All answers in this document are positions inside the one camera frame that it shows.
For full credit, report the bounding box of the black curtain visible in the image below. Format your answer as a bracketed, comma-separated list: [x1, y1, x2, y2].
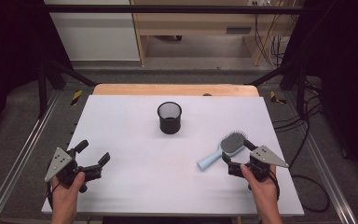
[0, 0, 73, 143]
[287, 0, 358, 183]

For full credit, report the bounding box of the light wooden table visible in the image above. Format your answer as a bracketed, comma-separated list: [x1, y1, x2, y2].
[92, 83, 260, 97]

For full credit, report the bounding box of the light blue hairbrush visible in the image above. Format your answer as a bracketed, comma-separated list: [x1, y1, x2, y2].
[196, 130, 249, 173]

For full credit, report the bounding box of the white cabinet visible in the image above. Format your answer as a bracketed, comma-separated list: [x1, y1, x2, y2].
[43, 0, 141, 62]

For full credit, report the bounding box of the black horizontal frame bar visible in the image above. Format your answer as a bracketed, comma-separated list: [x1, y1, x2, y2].
[43, 4, 306, 15]

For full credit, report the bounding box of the black mesh pen holder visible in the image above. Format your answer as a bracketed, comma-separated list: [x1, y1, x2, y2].
[157, 101, 183, 135]

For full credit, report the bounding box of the yellow black tape marker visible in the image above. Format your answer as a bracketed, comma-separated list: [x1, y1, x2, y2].
[70, 90, 84, 106]
[269, 91, 288, 105]

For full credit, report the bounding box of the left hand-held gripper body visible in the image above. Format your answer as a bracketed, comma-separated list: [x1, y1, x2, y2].
[44, 147, 103, 194]

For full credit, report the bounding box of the black floor cable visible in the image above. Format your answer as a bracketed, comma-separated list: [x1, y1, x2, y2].
[273, 77, 331, 215]

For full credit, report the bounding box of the black frame strut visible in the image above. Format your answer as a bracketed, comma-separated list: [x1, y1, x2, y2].
[245, 60, 310, 119]
[36, 59, 98, 119]

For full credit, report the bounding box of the light wooden desk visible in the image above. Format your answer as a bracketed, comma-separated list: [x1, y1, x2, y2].
[130, 0, 296, 67]

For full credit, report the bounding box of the person's left hand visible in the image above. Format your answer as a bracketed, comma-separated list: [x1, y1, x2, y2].
[49, 172, 87, 205]

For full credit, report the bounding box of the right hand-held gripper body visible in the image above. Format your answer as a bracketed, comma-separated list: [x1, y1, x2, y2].
[227, 145, 290, 184]

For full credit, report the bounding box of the aluminium floor rail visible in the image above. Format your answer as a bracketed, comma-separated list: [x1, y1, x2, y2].
[282, 91, 358, 224]
[0, 90, 61, 224]

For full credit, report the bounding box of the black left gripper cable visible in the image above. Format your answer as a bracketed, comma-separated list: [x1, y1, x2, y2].
[46, 181, 60, 210]

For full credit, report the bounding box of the person's right hand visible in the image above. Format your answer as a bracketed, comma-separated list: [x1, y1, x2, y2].
[240, 163, 280, 203]

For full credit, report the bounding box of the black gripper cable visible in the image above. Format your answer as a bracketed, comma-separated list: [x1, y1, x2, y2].
[268, 170, 282, 203]
[46, 181, 60, 210]

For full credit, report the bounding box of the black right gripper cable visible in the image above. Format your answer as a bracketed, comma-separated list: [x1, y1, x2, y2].
[268, 170, 282, 203]

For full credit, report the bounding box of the bundle of hanging cables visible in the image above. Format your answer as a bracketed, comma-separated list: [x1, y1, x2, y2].
[254, 0, 291, 68]

